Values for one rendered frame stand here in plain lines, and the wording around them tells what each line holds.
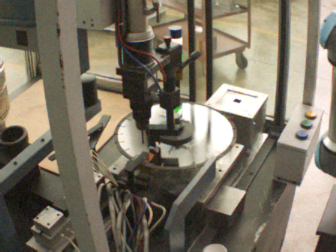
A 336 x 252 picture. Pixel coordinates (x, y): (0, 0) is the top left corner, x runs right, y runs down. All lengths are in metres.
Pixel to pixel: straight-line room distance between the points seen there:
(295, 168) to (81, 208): 0.94
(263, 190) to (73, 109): 1.00
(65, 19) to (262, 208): 1.03
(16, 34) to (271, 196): 0.93
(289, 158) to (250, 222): 0.24
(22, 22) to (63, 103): 0.74
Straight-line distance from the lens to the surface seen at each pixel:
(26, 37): 1.30
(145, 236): 1.11
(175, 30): 1.53
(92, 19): 1.03
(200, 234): 1.31
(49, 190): 1.41
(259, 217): 1.39
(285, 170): 1.50
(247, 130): 1.58
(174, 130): 1.27
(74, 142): 0.59
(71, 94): 0.56
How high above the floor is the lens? 1.70
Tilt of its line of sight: 32 degrees down
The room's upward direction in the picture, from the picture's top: 2 degrees counter-clockwise
